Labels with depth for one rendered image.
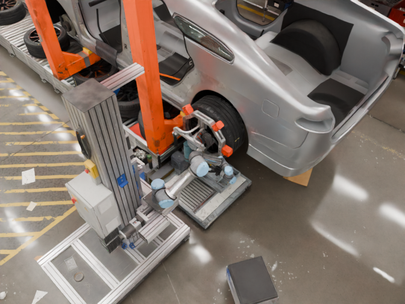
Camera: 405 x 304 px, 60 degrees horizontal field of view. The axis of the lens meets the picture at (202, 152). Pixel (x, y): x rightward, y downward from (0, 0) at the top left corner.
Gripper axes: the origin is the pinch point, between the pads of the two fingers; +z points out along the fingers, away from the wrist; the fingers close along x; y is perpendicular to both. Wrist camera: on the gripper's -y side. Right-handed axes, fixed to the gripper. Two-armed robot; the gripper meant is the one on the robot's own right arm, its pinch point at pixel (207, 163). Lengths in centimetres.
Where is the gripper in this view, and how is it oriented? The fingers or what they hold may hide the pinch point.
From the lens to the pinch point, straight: 343.5
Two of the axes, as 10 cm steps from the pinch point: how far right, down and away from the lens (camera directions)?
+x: -6.9, 6.1, -3.8
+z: -7.1, -4.9, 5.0
